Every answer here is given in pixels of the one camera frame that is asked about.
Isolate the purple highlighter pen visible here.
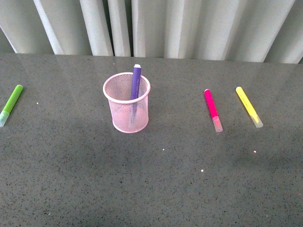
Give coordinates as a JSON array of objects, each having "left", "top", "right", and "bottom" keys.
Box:
[{"left": 130, "top": 64, "right": 142, "bottom": 125}]

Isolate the pink highlighter pen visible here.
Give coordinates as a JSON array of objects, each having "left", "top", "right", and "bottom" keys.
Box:
[{"left": 204, "top": 89, "right": 223, "bottom": 133}]

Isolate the pink mesh pen cup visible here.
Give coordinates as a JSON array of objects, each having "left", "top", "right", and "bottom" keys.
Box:
[{"left": 103, "top": 72, "right": 151, "bottom": 133}]

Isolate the yellow highlighter pen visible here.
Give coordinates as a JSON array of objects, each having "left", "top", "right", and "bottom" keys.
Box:
[{"left": 235, "top": 87, "right": 263, "bottom": 128}]

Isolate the white pleated curtain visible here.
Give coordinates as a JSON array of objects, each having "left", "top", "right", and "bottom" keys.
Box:
[{"left": 0, "top": 0, "right": 303, "bottom": 64}]

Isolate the green highlighter pen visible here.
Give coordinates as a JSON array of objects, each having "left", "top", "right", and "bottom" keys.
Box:
[{"left": 0, "top": 85, "right": 23, "bottom": 127}]

